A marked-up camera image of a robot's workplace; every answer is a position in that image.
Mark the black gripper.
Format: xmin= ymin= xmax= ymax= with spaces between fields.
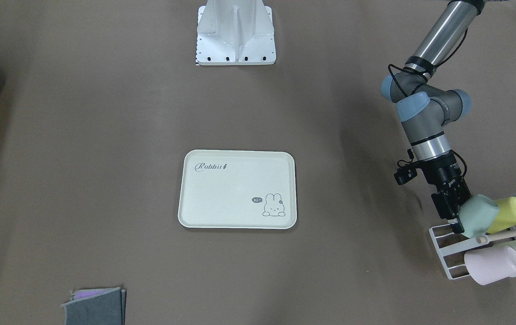
xmin=419 ymin=152 xmax=472 ymax=234

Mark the green cup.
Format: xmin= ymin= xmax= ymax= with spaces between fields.
xmin=459 ymin=194 xmax=500 ymax=238

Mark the cream rabbit tray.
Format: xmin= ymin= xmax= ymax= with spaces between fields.
xmin=178 ymin=149 xmax=298 ymax=230

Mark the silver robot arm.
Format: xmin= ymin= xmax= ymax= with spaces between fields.
xmin=380 ymin=0 xmax=486 ymax=234

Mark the yellow cup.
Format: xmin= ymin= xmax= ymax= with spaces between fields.
xmin=486 ymin=197 xmax=516 ymax=234

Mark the pink cup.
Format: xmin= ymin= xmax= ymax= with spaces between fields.
xmin=464 ymin=246 xmax=516 ymax=285

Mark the folded grey cloth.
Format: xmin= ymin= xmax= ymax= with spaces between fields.
xmin=61 ymin=287 xmax=127 ymax=325

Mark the white wire cup rack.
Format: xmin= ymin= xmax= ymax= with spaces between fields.
xmin=428 ymin=224 xmax=516 ymax=280

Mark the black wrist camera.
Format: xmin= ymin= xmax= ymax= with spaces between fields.
xmin=393 ymin=160 xmax=419 ymax=186

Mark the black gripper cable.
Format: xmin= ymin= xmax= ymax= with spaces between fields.
xmin=387 ymin=27 xmax=468 ymax=181

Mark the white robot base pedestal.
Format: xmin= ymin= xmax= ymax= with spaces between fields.
xmin=195 ymin=0 xmax=277 ymax=66

